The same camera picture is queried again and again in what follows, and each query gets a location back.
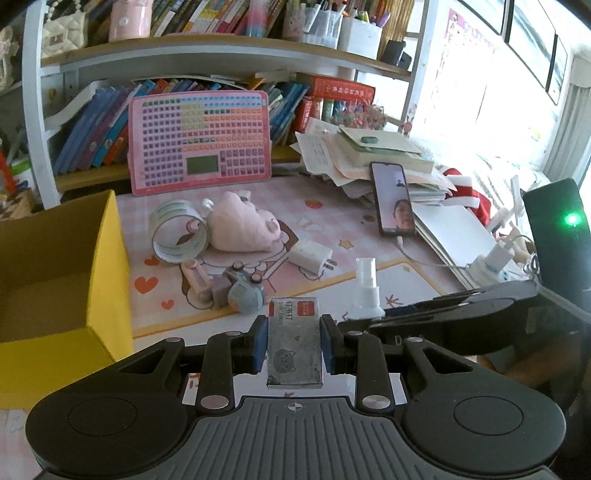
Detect clear spray bottle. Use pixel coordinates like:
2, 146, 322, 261
349, 258, 385, 320

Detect grey toy camera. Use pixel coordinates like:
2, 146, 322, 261
211, 261, 266, 315

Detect grey staples box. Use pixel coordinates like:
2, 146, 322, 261
266, 297, 324, 389

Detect pink utility knife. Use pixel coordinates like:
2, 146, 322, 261
180, 260, 212, 302

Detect pink plush toy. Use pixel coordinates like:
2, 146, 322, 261
202, 191, 280, 253

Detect right hand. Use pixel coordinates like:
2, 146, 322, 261
477, 333, 581, 388

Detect white power strip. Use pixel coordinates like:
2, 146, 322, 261
467, 240, 526, 287

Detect pink cartoon desk mat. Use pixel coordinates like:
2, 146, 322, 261
116, 177, 463, 338

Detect black device green light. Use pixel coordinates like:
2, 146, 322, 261
523, 178, 590, 311

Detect stack of papers and books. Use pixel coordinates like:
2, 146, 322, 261
290, 118, 517, 287

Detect white charger plug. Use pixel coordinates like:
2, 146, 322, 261
287, 239, 338, 277

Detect clear tape roll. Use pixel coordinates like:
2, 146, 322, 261
148, 200, 209, 265

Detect red white santa hat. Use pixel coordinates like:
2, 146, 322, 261
442, 168, 491, 226

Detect black smartphone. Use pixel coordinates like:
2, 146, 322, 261
370, 162, 417, 237

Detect yellow cardboard box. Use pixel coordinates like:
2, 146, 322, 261
1, 191, 133, 409

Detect pink learning keyboard toy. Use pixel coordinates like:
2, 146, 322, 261
127, 90, 271, 196

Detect row of blue books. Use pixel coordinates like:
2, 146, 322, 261
51, 76, 222, 175

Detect red book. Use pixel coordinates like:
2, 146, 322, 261
295, 73, 376, 105

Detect white pen holder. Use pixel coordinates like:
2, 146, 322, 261
338, 17, 383, 60

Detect pink container on shelf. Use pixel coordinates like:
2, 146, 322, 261
108, 0, 153, 42

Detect white charging cable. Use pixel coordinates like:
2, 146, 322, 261
396, 235, 477, 271

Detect white bookshelf frame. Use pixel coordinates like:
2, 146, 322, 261
21, 1, 437, 209

